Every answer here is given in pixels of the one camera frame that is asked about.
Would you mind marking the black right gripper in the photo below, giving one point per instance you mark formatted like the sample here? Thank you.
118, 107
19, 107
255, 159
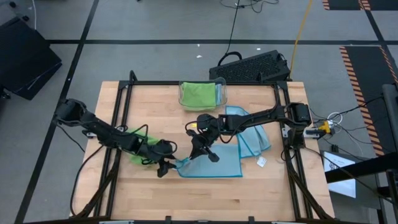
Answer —
205, 129

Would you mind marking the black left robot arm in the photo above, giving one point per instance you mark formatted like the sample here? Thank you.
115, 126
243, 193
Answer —
105, 130

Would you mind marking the black metal table frame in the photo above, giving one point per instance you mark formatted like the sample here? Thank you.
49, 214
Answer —
149, 83

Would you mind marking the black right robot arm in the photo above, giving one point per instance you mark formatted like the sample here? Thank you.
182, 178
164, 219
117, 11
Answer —
264, 116

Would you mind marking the clear plastic bin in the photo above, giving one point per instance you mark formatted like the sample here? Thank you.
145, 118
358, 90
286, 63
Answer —
180, 99

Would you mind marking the black beam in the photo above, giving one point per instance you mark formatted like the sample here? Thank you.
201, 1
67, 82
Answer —
357, 169

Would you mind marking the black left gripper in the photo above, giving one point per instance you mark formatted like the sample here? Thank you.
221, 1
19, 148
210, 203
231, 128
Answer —
160, 151

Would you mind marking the grey post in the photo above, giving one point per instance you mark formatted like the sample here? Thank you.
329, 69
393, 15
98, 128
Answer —
390, 109

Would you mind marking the black orange-striped mat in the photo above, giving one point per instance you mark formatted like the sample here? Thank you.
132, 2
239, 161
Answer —
342, 3
363, 77

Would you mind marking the light blue microfiber towel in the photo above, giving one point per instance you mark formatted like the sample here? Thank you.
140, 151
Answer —
214, 161
219, 93
253, 141

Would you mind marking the yellow black connector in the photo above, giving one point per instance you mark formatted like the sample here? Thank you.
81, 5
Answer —
325, 127

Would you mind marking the large black case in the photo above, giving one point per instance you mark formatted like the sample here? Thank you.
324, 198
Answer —
25, 62

